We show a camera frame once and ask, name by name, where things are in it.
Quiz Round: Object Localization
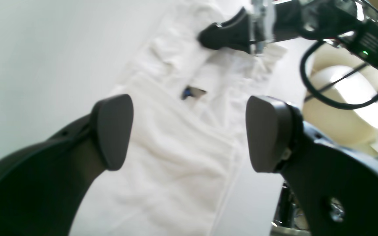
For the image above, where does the left-side left gripper black right finger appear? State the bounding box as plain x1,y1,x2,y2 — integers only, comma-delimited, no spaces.
245,96,378,236

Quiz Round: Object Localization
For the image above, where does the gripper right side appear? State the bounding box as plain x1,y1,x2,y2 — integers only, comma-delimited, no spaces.
198,0,303,55

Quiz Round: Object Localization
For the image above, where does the left-side left gripper black left finger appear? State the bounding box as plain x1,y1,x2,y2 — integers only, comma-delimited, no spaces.
0,94,134,236

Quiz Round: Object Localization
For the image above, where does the white printed T-shirt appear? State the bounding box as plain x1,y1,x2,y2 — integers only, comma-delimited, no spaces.
69,0,286,236

